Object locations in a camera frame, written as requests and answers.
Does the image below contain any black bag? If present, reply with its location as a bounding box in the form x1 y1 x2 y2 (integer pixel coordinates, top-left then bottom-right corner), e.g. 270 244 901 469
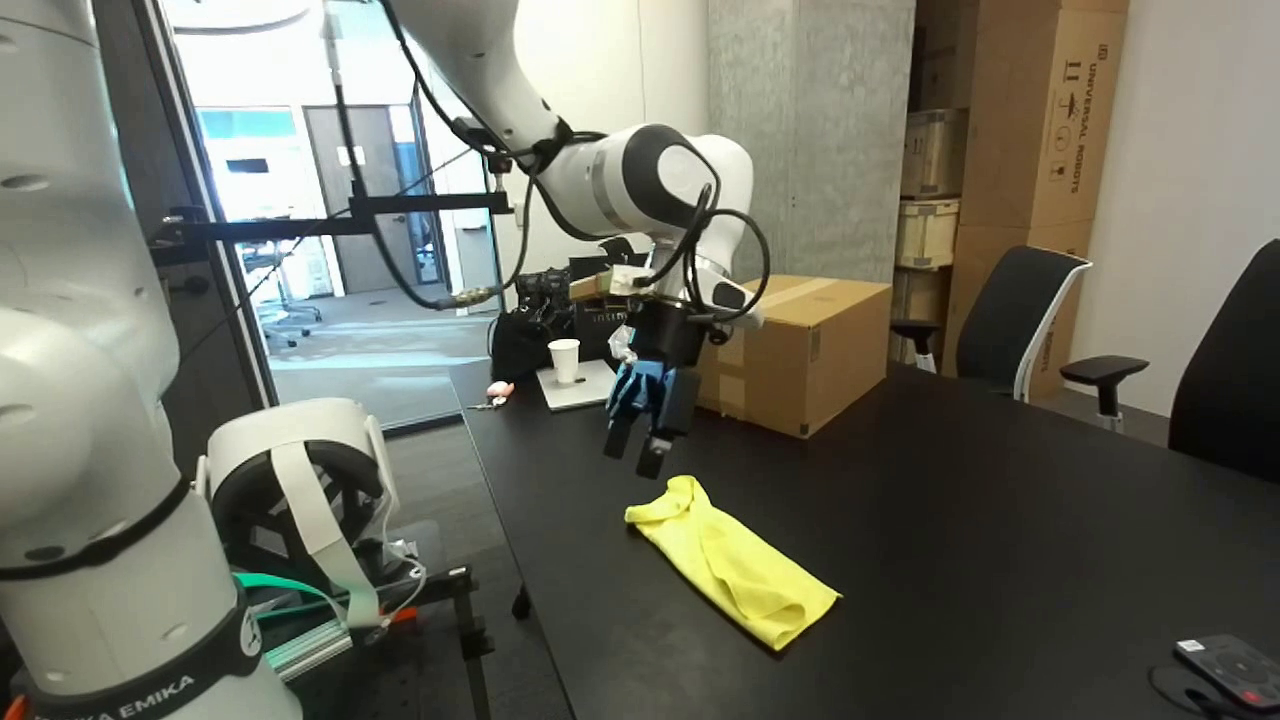
487 263 645 393

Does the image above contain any white paper cup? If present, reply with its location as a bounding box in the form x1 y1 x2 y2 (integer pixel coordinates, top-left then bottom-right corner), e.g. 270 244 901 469
543 336 586 393

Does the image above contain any orange handled clamp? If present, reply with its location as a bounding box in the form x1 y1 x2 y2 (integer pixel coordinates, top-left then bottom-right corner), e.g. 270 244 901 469
373 562 482 655

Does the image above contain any white storage box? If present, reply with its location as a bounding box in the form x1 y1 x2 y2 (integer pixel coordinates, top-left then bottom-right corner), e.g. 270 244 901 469
890 197 962 272

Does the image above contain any grey storage box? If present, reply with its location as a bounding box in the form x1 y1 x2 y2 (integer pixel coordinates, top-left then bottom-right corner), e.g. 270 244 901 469
897 104 969 197

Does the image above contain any white flat tray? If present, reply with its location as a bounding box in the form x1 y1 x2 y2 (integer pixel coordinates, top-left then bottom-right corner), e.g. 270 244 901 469
531 361 625 417

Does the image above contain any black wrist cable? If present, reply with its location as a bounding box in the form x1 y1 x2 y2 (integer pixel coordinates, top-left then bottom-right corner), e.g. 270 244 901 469
374 0 777 324

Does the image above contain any white VR headset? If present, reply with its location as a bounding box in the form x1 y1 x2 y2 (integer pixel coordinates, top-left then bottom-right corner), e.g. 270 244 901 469
196 397 432 637

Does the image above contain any black camera stand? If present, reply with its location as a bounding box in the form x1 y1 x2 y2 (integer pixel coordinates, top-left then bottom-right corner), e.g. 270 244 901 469
142 0 515 255

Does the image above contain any black office chair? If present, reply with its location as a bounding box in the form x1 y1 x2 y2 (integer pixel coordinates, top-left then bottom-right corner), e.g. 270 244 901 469
889 240 1097 409
1055 236 1280 489

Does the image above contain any thin green cable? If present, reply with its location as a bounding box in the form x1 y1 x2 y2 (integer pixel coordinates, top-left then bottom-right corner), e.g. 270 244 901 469
226 569 352 655

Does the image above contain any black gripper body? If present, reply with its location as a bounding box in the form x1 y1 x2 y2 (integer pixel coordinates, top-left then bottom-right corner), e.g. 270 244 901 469
634 301 722 376

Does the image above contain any yellow towel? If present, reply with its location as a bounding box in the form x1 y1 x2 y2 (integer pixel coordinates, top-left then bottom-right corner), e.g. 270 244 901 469
619 470 842 655

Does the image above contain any tall brown cardboard box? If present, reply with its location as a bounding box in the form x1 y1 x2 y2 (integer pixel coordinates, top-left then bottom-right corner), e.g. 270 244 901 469
956 0 1134 376

